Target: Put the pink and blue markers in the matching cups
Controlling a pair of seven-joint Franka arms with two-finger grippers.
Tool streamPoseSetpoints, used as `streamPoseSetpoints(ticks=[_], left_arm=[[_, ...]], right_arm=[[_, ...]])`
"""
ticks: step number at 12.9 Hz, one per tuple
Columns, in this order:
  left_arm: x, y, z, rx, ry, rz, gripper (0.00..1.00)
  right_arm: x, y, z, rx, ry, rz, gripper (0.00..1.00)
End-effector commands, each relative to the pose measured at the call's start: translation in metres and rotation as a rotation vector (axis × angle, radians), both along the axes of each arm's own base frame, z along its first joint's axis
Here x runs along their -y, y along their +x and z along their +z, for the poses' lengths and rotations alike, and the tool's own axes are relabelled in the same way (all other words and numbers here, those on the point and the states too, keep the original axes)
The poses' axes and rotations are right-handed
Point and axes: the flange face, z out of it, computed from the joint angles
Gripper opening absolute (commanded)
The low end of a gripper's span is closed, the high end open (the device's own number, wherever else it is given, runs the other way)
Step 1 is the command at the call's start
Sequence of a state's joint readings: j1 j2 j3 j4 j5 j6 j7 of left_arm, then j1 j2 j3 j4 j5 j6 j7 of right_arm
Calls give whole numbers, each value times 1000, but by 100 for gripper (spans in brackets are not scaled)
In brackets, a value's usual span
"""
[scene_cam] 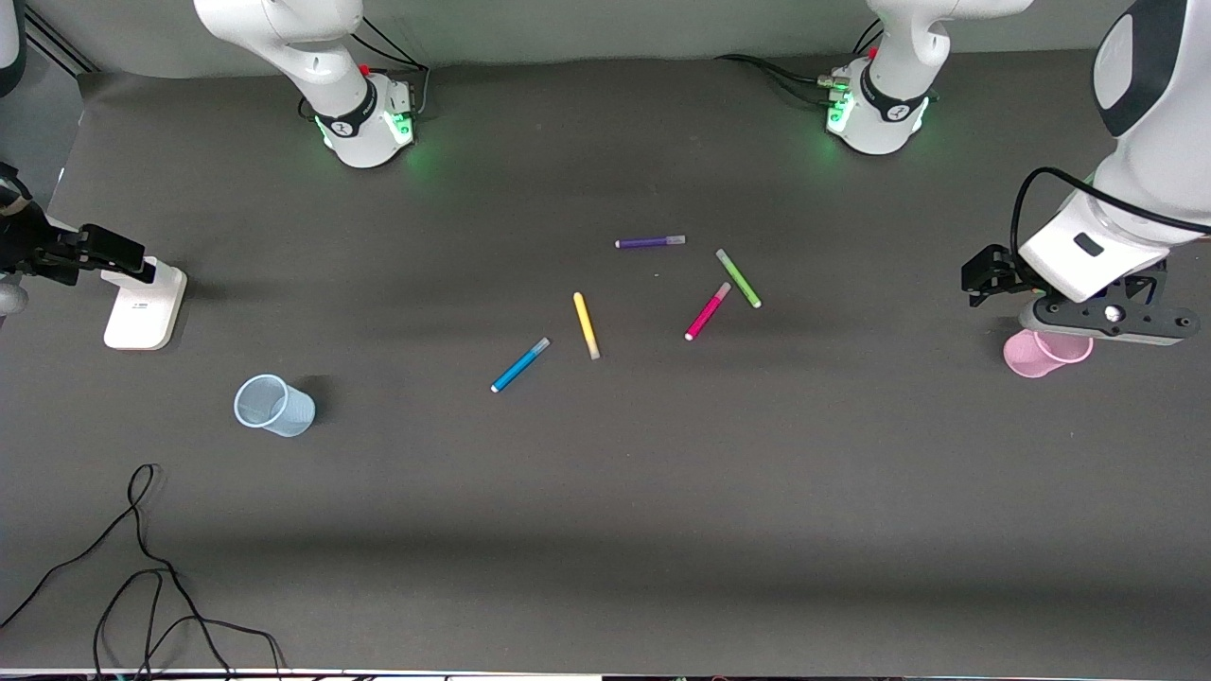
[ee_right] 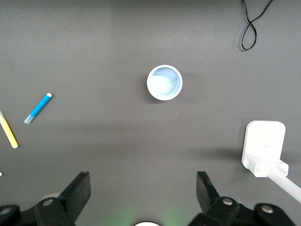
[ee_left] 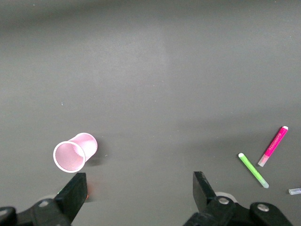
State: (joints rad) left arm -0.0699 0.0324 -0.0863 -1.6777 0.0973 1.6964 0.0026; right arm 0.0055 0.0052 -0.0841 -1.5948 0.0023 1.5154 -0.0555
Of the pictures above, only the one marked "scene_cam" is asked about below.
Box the left arm base cable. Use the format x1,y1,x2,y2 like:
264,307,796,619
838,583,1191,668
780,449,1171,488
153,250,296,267
713,19,883,107

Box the green marker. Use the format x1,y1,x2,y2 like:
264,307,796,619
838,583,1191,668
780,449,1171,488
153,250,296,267
715,249,763,310

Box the blue marker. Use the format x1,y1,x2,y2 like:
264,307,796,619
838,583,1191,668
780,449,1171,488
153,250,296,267
490,338,552,393

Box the thin black cable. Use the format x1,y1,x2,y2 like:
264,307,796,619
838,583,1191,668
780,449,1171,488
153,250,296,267
92,567,288,681
0,463,234,681

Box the pink marker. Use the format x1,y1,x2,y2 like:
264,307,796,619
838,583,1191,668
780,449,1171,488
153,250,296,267
684,282,733,342

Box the translucent pink plastic cup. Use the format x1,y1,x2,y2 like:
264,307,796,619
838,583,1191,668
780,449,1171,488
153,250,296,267
1003,327,1096,380

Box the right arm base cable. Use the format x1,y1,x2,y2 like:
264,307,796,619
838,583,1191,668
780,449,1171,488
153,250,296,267
348,13,432,122

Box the yellow marker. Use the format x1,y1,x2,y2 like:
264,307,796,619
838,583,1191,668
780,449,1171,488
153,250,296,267
572,291,603,361

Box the translucent blue plastic cup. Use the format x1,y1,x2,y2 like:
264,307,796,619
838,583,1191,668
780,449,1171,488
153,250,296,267
234,374,317,439

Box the white plastic stand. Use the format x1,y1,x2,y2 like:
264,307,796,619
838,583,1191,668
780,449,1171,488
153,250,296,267
102,255,189,353

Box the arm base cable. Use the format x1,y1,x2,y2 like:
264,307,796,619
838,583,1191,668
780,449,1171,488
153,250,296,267
348,13,432,122
713,19,883,107

